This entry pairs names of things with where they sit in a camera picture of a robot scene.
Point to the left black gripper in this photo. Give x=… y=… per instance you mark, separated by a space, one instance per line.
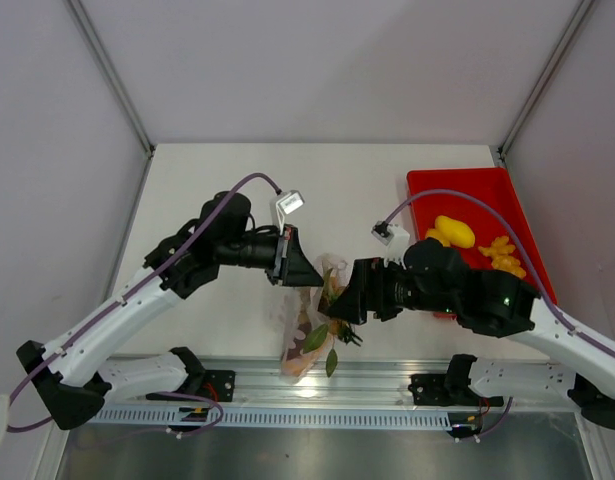
x=291 y=266

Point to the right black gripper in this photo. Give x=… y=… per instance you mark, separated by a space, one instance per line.
x=363 y=293

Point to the longan bunch with leaves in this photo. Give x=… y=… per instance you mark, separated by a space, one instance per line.
x=326 y=329

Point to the clear pink zip top bag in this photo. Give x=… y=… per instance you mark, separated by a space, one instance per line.
x=303 y=293

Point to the toy ham slice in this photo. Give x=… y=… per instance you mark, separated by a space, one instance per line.
x=299 y=323

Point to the green scallion toy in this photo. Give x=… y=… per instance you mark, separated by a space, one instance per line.
x=346 y=334

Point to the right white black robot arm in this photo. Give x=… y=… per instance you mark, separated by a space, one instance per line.
x=491 y=303

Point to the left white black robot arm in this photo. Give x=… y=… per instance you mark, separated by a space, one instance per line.
x=74 y=375

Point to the yellow toy pepper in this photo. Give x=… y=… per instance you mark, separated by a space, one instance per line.
x=454 y=232

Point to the yellow toy ginger root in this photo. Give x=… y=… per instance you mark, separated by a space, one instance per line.
x=500 y=253

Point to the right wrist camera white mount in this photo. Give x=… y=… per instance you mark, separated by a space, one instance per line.
x=395 y=239

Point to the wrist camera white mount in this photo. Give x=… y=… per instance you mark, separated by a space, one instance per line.
x=284 y=204
x=395 y=239

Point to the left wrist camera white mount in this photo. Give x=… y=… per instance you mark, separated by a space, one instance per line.
x=284 y=204

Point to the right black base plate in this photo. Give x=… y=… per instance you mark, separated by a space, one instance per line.
x=443 y=390

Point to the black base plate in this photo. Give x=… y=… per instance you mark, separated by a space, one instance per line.
x=443 y=390
x=212 y=385

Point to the aluminium mounting rail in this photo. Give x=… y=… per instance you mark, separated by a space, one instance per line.
x=370 y=385

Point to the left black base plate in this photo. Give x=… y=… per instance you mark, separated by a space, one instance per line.
x=212 y=385

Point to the white slotted cable duct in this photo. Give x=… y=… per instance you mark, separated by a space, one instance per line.
x=180 y=416

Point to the left aluminium frame post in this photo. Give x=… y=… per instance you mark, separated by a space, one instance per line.
x=108 y=71

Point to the aluminium frame post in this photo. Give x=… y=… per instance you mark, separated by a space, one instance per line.
x=555 y=60
x=108 y=71

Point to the right aluminium frame post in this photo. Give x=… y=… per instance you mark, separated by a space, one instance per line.
x=555 y=60

